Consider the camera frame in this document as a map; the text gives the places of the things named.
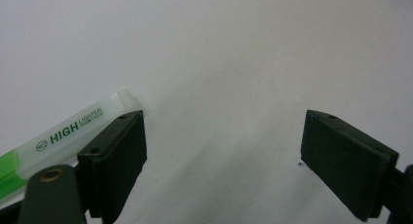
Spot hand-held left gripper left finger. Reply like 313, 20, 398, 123
77, 110, 148, 224

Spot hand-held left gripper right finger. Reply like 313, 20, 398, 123
300, 109, 400, 223

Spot green highlighter pen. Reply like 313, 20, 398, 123
0, 89, 144, 207

